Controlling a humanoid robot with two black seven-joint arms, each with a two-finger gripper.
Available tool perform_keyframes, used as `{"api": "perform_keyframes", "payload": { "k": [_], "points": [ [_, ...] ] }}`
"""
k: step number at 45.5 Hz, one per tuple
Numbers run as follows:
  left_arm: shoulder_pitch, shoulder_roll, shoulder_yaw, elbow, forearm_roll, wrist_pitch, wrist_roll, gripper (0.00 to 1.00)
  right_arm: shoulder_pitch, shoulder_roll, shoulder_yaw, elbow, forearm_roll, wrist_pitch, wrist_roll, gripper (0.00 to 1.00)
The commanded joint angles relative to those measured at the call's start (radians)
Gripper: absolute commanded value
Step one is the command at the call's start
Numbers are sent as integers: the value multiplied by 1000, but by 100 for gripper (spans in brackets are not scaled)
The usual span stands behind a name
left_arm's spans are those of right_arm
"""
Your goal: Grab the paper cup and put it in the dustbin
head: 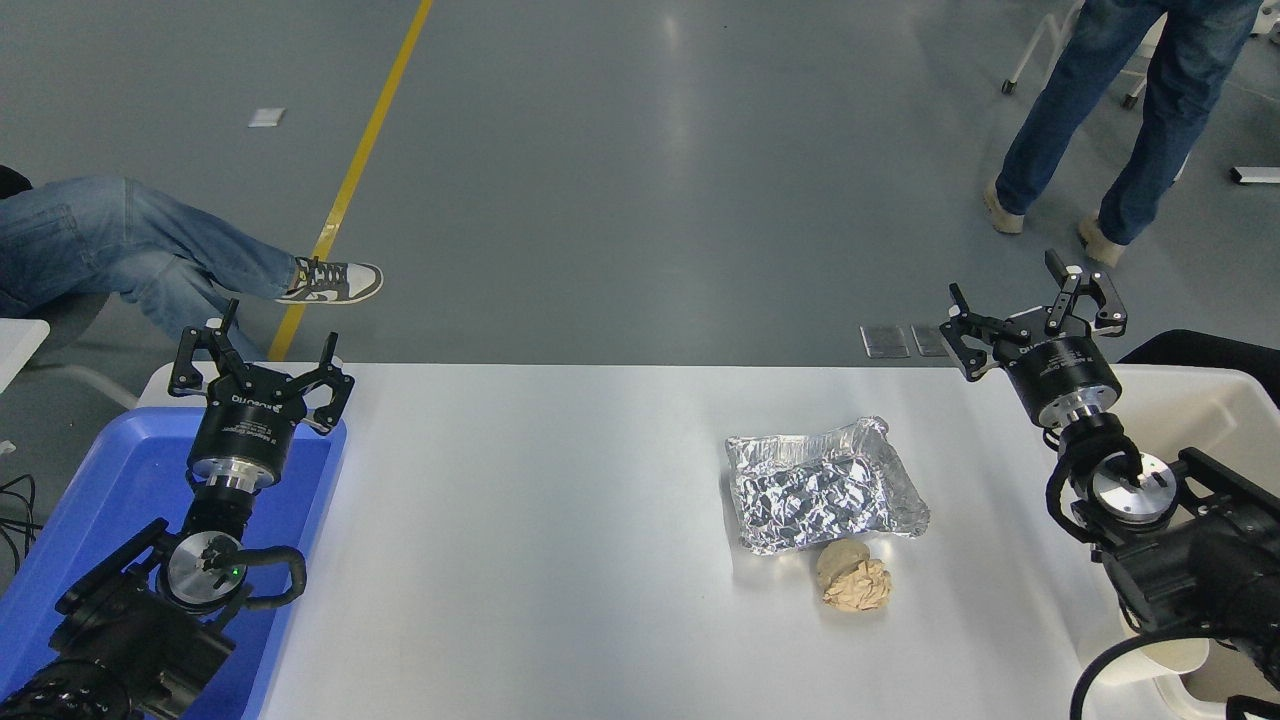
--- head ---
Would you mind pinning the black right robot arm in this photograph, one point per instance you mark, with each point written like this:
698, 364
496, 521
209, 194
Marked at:
1190, 560

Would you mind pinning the white wheeled frame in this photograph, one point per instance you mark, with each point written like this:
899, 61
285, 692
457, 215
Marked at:
1024, 54

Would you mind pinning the metal floor plate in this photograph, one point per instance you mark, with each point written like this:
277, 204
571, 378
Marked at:
885, 341
928, 342

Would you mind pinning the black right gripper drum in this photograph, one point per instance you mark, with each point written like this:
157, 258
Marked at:
1062, 372

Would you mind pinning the blue plastic tray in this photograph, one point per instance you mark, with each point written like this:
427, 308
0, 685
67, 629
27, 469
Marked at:
120, 470

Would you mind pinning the dull tan paper ball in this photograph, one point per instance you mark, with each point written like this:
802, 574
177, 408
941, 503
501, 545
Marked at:
838, 560

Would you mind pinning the crumpled foil tray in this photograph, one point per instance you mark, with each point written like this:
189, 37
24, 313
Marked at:
820, 490

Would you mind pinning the white paper cup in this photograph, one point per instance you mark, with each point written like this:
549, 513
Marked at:
1170, 656

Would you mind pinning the large pale bin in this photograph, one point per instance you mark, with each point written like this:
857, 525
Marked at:
1200, 410

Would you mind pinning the small white table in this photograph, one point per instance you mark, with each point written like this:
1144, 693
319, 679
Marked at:
18, 345

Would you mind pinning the black seat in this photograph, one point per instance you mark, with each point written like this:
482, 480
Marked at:
1210, 350

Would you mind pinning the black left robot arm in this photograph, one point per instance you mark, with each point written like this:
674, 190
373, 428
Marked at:
120, 630

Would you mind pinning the pale crumpled paper ball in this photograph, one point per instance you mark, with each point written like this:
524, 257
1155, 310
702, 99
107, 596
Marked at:
860, 588

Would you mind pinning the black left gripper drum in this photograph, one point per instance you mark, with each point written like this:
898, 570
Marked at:
248, 425

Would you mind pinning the silver metal bar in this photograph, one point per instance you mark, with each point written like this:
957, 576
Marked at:
1255, 175

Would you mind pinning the person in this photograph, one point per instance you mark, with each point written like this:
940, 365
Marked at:
1160, 110
120, 240

